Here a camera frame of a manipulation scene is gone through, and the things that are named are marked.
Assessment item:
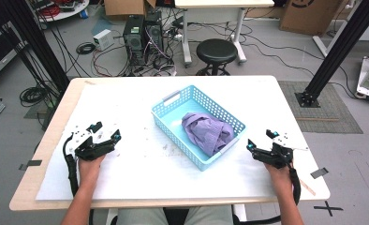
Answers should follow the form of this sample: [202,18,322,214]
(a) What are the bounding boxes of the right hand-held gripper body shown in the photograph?
[260,134,308,170]

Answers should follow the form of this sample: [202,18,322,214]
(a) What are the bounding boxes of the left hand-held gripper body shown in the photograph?
[67,126,116,161]

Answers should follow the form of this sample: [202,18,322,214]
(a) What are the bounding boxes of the purple shorts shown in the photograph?
[181,112,236,158]

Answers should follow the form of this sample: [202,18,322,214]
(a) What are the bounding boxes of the light blue plastic basket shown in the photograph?
[151,84,246,172]

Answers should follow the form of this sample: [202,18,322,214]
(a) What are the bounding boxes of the person's left hand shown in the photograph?
[78,154,107,188]

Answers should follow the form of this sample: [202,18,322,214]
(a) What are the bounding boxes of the person's right hand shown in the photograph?
[263,162,295,195]

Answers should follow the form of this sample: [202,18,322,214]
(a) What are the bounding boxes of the white table cover sheet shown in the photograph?
[36,75,331,202]

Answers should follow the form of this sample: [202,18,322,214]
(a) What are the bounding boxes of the black tape strip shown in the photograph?
[309,167,330,180]
[18,159,43,172]

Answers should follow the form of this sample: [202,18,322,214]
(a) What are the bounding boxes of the thin wooden stick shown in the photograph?
[299,179,317,197]

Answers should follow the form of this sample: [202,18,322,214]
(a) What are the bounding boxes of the grey floor mat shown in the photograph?
[277,80,364,135]

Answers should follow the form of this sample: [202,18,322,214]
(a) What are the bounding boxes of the black tape cross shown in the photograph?
[313,201,344,218]

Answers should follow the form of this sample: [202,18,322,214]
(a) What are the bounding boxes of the person's legs in grey trousers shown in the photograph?
[116,204,235,225]

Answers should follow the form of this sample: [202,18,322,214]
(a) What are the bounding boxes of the small white box device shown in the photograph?
[92,28,115,52]

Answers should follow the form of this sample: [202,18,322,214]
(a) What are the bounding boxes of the black computer tower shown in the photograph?
[122,14,146,67]

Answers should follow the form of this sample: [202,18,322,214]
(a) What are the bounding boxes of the black round stool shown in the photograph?
[195,38,239,77]

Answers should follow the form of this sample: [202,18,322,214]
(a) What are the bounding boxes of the grey computer tower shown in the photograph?
[144,11,165,60]

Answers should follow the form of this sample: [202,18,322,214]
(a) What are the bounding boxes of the white round table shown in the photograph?
[29,0,91,23]

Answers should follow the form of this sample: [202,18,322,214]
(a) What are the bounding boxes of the large printed cardboard box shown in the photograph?
[279,0,346,37]

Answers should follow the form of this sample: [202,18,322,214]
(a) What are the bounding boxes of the brown cardboard box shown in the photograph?
[103,0,157,17]

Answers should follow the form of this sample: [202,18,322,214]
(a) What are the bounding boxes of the white desk with white legs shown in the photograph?
[174,0,275,68]

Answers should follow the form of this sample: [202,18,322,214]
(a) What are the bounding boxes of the left gripper black corrugated cable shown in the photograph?
[62,132,80,197]

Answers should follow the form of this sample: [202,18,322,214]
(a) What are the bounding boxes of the gripper black corrugated cable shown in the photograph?
[238,167,302,225]
[62,132,80,197]

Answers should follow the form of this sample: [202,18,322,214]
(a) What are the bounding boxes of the right gripper black corrugated cable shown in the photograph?
[238,167,302,225]

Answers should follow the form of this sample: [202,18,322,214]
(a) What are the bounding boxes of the coiled black cable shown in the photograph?
[75,41,96,55]
[19,85,50,108]

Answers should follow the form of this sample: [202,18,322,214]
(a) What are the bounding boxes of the black metal frame post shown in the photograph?
[294,0,369,109]
[1,0,70,95]

